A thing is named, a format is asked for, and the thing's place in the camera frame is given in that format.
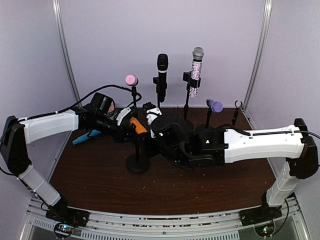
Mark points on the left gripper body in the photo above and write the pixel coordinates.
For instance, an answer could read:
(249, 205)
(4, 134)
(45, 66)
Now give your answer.
(117, 137)

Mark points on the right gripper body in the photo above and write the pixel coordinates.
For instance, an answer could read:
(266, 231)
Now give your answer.
(146, 150)

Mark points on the orange microphone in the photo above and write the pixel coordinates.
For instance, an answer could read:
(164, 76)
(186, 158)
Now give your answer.
(137, 126)

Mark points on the mic stand front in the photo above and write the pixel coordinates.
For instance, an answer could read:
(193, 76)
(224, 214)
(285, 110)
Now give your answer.
(137, 163)

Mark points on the blue microphone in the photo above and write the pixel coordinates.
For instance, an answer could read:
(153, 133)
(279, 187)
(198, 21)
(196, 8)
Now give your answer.
(86, 137)

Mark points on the pink microphone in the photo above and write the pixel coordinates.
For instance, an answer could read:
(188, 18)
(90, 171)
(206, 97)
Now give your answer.
(131, 80)

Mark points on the black microphone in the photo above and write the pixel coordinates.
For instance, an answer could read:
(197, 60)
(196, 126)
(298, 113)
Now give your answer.
(162, 66)

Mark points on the purple microphone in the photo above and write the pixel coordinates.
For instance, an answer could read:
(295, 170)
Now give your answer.
(215, 105)

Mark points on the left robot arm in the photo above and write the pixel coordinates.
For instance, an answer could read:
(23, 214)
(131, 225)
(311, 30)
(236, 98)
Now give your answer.
(20, 132)

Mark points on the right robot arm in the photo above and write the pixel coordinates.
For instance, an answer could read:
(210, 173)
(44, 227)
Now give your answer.
(169, 135)

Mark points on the pink mic stand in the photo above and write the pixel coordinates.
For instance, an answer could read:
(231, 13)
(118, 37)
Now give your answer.
(134, 96)

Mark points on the black mic stand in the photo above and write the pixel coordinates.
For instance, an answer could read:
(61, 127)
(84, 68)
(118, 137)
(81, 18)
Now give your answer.
(156, 81)

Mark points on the glitter mic stand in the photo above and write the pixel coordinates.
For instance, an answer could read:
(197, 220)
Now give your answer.
(187, 100)

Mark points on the glitter silver microphone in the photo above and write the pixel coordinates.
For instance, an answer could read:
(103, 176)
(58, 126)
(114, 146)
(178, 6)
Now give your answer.
(196, 68)

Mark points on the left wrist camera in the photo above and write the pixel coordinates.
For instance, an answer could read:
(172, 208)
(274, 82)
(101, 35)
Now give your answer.
(126, 113)

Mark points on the left aluminium post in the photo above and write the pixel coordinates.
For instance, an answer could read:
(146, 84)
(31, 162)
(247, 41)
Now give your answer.
(66, 57)

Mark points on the aluminium post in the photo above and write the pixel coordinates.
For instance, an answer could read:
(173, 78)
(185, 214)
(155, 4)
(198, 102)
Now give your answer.
(264, 30)
(66, 57)

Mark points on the front aluminium rail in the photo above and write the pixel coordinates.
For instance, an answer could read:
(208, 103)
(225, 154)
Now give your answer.
(223, 225)

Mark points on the right aluminium post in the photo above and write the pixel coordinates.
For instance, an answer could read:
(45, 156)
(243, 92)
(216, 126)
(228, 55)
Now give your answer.
(264, 30)

